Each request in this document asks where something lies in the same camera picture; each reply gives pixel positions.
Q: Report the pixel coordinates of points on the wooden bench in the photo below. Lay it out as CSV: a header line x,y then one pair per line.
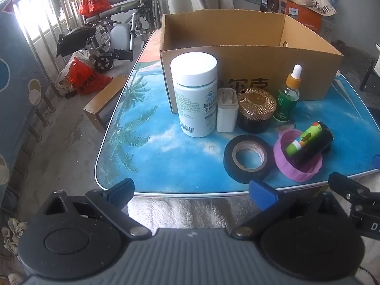
x,y
105,98

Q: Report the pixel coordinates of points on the cardboard box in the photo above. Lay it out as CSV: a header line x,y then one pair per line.
x,y
252,65

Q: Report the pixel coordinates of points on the metal railing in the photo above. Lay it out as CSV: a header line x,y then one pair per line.
x,y
38,32

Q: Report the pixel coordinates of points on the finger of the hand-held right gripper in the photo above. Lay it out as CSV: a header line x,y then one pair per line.
x,y
344,185

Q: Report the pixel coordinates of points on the white pill bottle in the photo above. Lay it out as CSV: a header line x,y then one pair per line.
x,y
194,95

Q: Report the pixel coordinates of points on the dark jar rose-gold lid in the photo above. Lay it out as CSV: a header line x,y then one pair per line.
x,y
256,104

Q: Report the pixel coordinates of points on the white charger adapter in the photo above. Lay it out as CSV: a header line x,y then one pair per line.
x,y
227,115

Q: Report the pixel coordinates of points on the grey wheelchair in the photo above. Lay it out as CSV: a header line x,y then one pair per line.
x,y
118,9

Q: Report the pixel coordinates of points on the grey mat with shapes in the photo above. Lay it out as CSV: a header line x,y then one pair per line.
x,y
17,95

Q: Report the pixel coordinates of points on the green dropper bottle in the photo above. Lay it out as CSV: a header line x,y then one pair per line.
x,y
286,101

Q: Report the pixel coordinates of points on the black metal stand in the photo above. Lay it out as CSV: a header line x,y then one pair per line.
x,y
368,77

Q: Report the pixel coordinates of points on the black tape roll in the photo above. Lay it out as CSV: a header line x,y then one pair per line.
x,y
234,166

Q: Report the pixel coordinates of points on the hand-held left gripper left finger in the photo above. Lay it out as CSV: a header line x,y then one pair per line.
x,y
120,189

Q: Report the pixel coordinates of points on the black cylinder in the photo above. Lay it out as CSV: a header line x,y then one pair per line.
x,y
319,145

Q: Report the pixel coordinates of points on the green printed tube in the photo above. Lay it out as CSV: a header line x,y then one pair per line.
x,y
302,138

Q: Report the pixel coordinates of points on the purple plastic lid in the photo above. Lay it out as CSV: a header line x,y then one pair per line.
x,y
299,173

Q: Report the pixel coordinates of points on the orange appliance carton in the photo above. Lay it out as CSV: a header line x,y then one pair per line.
x,y
305,14

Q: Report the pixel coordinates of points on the white plastic bag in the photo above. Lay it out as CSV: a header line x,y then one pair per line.
x,y
63,78

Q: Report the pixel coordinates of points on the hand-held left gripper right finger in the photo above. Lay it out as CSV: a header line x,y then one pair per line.
x,y
261,194

